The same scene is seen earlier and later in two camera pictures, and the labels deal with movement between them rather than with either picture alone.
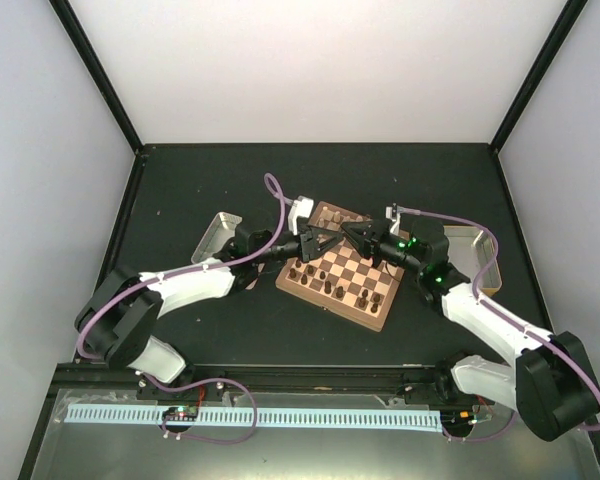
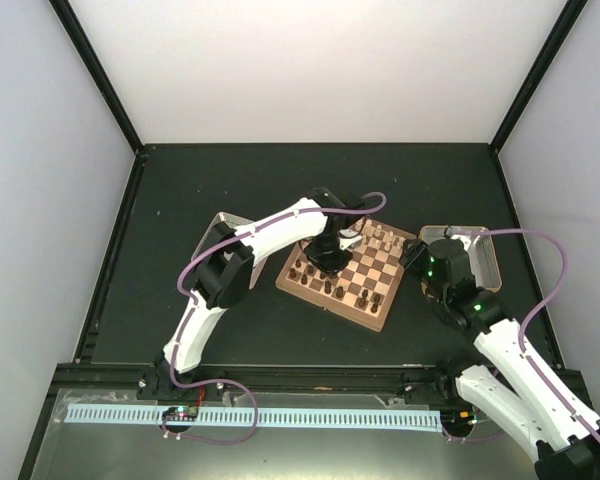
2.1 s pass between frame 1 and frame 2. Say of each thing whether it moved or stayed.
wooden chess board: stayed
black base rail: stayed
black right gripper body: moved
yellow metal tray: stayed
